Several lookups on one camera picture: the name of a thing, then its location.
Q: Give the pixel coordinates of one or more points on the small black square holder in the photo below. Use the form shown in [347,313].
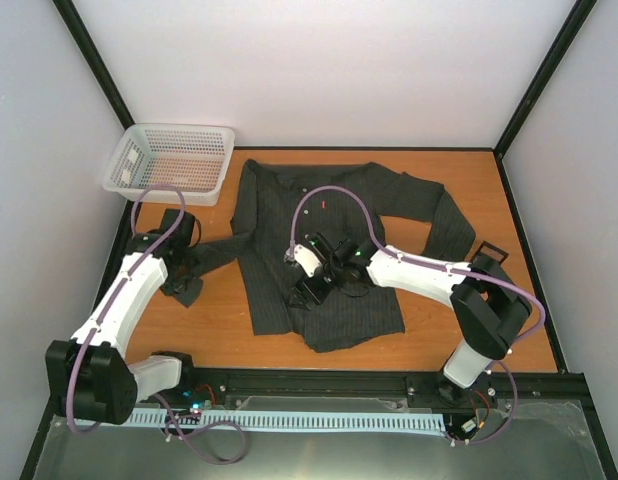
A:
[488,249]

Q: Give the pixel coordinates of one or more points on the dark grey pinstriped shirt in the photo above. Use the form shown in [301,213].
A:
[302,236]

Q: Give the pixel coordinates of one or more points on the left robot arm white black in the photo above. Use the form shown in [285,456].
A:
[88,376]

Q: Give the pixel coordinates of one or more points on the white perforated plastic basket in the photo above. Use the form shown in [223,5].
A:
[192,158]

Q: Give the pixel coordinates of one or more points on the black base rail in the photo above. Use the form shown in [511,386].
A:
[420,389]

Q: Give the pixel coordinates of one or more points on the black left frame post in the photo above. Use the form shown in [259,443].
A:
[83,40]

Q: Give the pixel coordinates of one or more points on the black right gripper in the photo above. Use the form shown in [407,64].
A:
[318,295]

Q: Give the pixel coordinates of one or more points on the black frame post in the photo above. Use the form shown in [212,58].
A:
[562,42]
[83,40]

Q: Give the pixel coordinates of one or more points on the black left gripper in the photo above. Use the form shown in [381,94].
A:
[170,288]

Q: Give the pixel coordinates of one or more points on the light blue slotted cable duct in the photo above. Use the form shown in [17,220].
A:
[318,422]

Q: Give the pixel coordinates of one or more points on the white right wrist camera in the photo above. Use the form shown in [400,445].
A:
[303,257]

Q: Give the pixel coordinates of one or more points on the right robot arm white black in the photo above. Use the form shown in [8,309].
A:
[490,311]

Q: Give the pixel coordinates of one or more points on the black right frame post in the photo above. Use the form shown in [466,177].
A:
[562,42]

